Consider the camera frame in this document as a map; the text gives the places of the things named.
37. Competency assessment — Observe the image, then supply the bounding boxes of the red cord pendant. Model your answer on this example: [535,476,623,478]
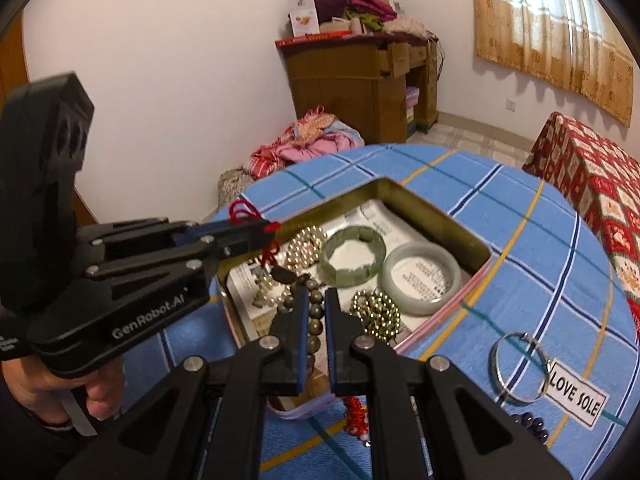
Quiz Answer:
[227,199,301,286]

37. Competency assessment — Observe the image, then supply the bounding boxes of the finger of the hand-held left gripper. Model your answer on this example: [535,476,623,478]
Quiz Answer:
[75,216,236,251]
[85,222,281,302]

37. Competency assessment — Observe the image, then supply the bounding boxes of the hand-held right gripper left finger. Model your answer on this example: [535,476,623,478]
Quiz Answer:
[55,287,311,480]

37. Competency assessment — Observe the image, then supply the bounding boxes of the pale jade bangle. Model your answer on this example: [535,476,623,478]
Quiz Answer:
[382,241,462,317]

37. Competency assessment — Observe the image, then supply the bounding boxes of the purple cloth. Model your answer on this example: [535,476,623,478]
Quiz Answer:
[312,0,347,23]

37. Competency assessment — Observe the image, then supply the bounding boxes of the gold bead necklace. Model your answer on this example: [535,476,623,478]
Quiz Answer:
[349,287,403,348]

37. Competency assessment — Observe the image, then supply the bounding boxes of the silver metal watch band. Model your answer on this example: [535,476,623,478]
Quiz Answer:
[489,331,553,407]

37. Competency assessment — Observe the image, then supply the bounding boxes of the magenta clothes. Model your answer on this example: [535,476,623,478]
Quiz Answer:
[345,0,398,21]

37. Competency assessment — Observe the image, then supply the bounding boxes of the white pearl bracelet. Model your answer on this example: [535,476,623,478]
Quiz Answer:
[250,270,283,311]

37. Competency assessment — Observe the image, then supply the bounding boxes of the dark blue bead bracelet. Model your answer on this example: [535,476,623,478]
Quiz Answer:
[507,410,551,448]

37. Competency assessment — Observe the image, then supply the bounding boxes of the dark green jade bangle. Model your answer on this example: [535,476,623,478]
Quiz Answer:
[320,225,387,288]

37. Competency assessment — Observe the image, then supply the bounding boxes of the woven stool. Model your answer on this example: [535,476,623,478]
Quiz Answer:
[218,169,253,208]

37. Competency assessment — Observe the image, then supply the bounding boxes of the wooden desk drawer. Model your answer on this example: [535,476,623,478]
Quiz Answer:
[379,42,411,78]

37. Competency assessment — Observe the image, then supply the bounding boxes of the purple and white box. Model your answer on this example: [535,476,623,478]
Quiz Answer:
[405,86,419,133]

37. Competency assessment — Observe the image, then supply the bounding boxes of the red patterned bedspread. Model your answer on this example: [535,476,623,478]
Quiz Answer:
[522,111,640,336]

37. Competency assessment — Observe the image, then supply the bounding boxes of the cables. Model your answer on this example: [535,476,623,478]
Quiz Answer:
[427,35,446,86]

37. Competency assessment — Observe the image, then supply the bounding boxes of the pile of pink clothes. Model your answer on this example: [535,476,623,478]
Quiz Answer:
[244,105,365,180]

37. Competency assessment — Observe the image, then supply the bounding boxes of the white wrist strap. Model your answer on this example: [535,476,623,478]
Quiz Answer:
[60,390,98,436]

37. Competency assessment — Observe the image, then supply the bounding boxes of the pink tin box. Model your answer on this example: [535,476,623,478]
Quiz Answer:
[209,177,493,418]

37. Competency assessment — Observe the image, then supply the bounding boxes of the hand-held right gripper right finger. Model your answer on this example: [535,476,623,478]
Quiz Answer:
[325,287,573,480]

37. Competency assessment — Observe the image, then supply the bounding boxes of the grey-brown bead bracelet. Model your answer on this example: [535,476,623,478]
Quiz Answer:
[277,277,333,376]

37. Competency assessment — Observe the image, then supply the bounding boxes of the pearl necklace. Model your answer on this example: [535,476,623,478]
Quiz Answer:
[284,226,329,270]

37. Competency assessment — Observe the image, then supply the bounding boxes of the person's left forearm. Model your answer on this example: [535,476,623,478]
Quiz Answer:
[0,385,121,480]

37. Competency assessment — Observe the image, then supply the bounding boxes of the white printed box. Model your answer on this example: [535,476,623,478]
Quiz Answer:
[288,0,321,38]

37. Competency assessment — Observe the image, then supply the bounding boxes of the flat red box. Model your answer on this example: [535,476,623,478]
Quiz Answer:
[275,31,353,50]

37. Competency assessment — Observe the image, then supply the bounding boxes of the person's left hand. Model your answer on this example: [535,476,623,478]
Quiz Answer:
[2,347,126,421]

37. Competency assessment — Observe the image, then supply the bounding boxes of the beige patterned curtain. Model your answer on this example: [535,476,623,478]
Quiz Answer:
[467,0,636,127]

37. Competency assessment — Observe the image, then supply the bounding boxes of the wooden desk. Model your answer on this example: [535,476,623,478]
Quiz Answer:
[275,34,441,145]

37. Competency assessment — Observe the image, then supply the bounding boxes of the red bead bracelet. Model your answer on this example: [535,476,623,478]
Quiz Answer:
[342,395,373,448]

